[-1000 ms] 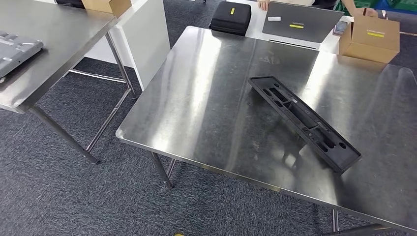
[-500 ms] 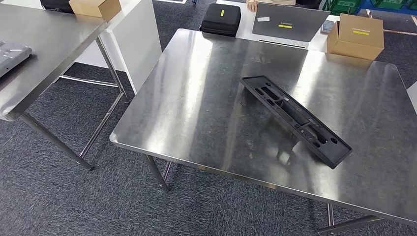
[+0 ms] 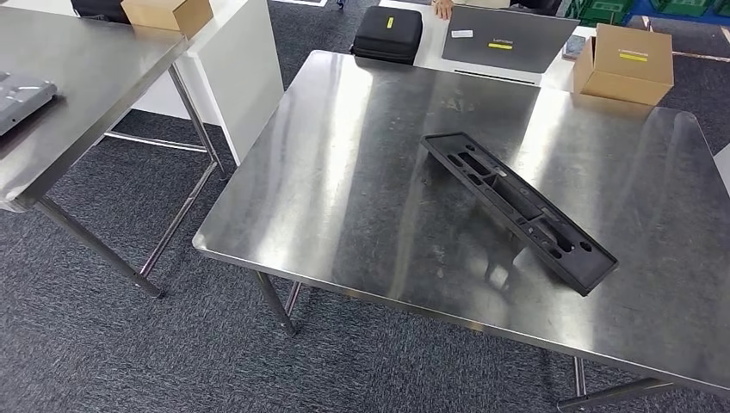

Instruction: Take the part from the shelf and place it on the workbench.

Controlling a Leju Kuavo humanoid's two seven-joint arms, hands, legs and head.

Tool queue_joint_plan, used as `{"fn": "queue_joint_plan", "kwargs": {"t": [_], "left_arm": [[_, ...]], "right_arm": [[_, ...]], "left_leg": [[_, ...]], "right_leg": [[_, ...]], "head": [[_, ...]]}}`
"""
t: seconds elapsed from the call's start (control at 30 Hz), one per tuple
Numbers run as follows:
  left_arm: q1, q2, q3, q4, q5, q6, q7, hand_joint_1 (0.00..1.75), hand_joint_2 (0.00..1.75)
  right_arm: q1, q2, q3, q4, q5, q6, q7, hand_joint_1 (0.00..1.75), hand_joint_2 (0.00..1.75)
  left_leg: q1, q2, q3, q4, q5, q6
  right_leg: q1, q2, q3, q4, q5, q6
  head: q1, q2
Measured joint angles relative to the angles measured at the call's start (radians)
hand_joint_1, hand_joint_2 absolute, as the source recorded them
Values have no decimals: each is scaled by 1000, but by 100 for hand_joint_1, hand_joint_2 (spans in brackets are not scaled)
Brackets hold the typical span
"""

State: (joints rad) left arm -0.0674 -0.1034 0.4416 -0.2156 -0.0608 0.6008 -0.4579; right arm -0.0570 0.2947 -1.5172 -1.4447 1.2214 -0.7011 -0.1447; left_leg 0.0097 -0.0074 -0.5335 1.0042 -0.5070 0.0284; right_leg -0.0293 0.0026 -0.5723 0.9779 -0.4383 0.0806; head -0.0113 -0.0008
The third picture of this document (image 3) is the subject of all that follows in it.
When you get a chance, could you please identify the black plastic plate bracket part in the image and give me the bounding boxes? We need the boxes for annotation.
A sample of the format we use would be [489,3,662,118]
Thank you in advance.
[420,132,620,298]

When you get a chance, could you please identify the stainless steel workbench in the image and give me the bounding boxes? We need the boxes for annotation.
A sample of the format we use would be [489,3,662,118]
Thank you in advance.
[192,50,730,413]

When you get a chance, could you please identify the grey metal plate part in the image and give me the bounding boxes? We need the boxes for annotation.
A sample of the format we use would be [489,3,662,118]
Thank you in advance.
[0,71,59,137]

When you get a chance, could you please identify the black zip case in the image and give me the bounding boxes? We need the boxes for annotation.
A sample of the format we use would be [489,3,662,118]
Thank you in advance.
[350,5,424,65]

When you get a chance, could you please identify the grey laptop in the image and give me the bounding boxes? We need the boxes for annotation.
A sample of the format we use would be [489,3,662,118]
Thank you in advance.
[441,5,580,75]

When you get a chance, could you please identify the small flat device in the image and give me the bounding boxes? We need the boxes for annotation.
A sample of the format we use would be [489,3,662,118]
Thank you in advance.
[561,34,587,61]

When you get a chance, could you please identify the green plastic crate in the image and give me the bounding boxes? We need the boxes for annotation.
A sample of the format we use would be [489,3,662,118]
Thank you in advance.
[650,0,717,17]
[566,0,635,28]

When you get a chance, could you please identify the open cardboard box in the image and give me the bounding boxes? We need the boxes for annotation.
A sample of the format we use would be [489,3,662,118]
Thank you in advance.
[572,22,675,108]

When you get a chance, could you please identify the blue pallet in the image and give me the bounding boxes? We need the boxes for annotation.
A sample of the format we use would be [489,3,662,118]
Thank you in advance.
[626,0,730,28]

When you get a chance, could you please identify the yellow floor tape outline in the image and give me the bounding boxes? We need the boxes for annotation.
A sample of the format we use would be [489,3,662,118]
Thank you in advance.
[641,15,730,63]

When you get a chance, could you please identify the closed cardboard box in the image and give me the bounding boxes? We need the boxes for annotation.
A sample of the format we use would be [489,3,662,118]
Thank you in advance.
[121,0,214,40]

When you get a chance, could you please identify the stainless steel table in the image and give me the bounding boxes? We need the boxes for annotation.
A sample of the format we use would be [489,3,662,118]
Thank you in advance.
[0,5,228,299]

